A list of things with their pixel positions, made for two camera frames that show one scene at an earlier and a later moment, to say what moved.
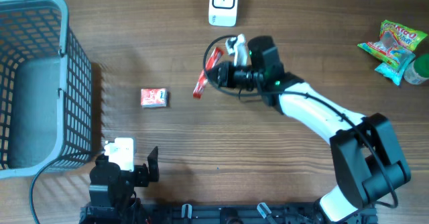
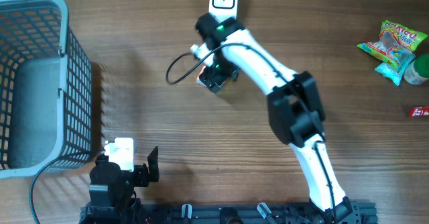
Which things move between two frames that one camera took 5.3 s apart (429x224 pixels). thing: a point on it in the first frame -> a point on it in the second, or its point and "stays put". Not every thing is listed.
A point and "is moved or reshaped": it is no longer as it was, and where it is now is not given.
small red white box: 153,97 -> 198,79
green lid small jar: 417,71 stays put
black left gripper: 141,170 stays put
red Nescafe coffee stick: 212,61 is moved or reshaped
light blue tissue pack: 395,71 stays put
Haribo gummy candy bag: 394,38 stays put
